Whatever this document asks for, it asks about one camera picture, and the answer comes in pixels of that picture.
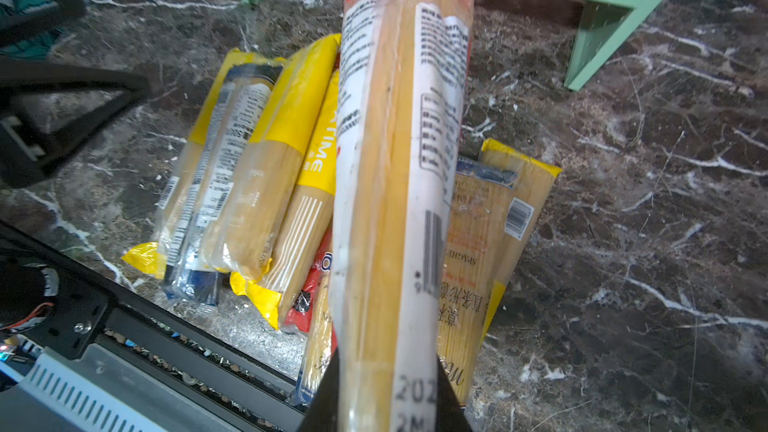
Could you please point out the yellow pastatime spaghetti bag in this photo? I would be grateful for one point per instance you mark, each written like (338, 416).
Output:
(305, 223)

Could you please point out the red-ended spaghetti bag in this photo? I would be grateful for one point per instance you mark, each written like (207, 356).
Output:
(403, 72)

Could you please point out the white vented strip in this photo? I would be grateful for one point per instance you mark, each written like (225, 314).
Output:
(78, 400)

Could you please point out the yellow spaghetti bag far right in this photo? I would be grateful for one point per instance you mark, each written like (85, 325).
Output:
(531, 190)

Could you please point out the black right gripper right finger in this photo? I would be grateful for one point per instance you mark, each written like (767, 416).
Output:
(450, 415)

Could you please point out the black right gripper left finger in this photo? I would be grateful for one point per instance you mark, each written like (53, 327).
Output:
(322, 413)

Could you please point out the red spaghetti bag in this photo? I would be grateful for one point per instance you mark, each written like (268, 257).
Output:
(299, 317)

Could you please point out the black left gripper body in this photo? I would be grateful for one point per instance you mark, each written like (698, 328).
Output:
(49, 111)

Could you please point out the blue-ended chinese label spaghetti bag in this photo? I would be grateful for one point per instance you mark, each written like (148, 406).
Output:
(481, 201)

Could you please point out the yellow-top spaghetti bag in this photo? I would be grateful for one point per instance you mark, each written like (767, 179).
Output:
(243, 237)

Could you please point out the yellow spaghetti bag far left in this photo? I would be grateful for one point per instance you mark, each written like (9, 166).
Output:
(151, 258)

